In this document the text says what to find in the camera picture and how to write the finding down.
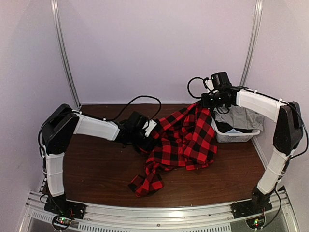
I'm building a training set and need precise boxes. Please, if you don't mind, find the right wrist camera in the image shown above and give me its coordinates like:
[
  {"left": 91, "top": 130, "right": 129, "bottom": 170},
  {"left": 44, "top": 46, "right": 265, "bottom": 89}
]
[{"left": 204, "top": 72, "right": 232, "bottom": 90}]

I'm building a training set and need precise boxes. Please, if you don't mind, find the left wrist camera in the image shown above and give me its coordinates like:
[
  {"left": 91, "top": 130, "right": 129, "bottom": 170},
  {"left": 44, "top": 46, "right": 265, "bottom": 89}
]
[{"left": 128, "top": 111, "right": 157, "bottom": 138}]

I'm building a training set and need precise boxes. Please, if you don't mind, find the red black plaid shirt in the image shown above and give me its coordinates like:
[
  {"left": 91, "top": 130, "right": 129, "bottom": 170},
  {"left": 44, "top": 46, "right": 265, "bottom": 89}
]
[{"left": 128, "top": 101, "right": 217, "bottom": 198}]

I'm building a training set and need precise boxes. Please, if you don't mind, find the aluminium corner post right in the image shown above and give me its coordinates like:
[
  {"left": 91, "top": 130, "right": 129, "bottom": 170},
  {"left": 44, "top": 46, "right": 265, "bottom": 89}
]
[{"left": 240, "top": 0, "right": 263, "bottom": 86}]

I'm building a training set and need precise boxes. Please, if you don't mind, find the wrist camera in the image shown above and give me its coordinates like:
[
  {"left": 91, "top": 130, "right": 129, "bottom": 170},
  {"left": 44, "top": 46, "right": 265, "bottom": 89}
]
[
  {"left": 128, "top": 111, "right": 157, "bottom": 138},
  {"left": 204, "top": 72, "right": 232, "bottom": 90}
]

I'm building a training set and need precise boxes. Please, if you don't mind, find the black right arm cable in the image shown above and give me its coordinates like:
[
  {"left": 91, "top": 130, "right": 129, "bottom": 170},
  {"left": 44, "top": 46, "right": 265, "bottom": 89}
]
[{"left": 187, "top": 76, "right": 211, "bottom": 99}]

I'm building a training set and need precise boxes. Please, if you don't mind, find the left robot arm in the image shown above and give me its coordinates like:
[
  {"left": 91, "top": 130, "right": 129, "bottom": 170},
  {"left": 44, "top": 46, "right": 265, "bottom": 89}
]
[{"left": 38, "top": 104, "right": 159, "bottom": 215}]

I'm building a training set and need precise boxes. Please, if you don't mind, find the aluminium corner post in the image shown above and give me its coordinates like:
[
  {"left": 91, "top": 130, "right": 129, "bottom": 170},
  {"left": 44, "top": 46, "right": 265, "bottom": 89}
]
[
  {"left": 240, "top": 0, "right": 263, "bottom": 86},
  {"left": 50, "top": 0, "right": 82, "bottom": 109}
]

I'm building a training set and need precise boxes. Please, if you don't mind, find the right circuit board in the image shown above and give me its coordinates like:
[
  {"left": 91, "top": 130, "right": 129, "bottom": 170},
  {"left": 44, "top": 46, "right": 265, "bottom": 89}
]
[{"left": 246, "top": 216, "right": 266, "bottom": 230}]

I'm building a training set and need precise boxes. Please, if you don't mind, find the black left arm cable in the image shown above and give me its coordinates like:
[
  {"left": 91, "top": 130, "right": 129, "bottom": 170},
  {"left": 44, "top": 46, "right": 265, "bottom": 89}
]
[{"left": 106, "top": 95, "right": 162, "bottom": 123}]

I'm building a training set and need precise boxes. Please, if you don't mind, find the white plastic laundry basket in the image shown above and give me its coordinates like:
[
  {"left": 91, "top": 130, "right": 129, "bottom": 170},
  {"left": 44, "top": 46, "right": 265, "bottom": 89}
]
[{"left": 211, "top": 111, "right": 261, "bottom": 143}]

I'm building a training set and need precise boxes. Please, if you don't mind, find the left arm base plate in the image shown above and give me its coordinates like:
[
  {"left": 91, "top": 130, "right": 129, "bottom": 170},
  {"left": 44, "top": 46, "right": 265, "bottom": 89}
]
[{"left": 44, "top": 195, "right": 86, "bottom": 219}]

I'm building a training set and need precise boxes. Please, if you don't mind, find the aluminium corner post left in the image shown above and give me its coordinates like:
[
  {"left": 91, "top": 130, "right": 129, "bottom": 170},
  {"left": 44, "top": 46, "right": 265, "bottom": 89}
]
[{"left": 50, "top": 0, "right": 82, "bottom": 109}]

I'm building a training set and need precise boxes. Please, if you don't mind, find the left circuit board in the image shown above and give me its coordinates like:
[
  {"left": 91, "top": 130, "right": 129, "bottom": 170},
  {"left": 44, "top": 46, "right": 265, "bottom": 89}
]
[{"left": 52, "top": 215, "right": 72, "bottom": 231}]

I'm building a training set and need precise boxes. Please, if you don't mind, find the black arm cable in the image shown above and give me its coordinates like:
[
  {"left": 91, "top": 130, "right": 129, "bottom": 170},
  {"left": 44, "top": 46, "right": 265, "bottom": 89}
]
[
  {"left": 187, "top": 76, "right": 211, "bottom": 99},
  {"left": 106, "top": 95, "right": 162, "bottom": 123}
]

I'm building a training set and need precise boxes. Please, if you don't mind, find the grey shirt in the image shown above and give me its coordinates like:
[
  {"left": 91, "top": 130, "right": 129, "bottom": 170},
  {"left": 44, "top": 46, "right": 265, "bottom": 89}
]
[{"left": 213, "top": 106, "right": 264, "bottom": 132}]

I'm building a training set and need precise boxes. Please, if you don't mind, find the aluminium front rail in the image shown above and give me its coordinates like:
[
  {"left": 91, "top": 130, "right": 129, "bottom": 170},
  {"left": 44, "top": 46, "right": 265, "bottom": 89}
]
[{"left": 23, "top": 186, "right": 300, "bottom": 232}]

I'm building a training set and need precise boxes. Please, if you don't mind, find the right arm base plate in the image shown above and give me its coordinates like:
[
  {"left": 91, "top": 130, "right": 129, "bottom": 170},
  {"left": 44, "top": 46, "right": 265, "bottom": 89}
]
[{"left": 230, "top": 197, "right": 272, "bottom": 218}]

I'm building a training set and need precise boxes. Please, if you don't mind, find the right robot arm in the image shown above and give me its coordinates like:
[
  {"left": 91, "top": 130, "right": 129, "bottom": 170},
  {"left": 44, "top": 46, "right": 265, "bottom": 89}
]
[{"left": 201, "top": 87, "right": 307, "bottom": 214}]

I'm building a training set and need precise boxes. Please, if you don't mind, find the circuit board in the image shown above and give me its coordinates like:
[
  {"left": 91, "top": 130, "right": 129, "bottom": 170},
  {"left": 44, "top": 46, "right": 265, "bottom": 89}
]
[
  {"left": 52, "top": 215, "right": 72, "bottom": 231},
  {"left": 246, "top": 216, "right": 266, "bottom": 230}
]

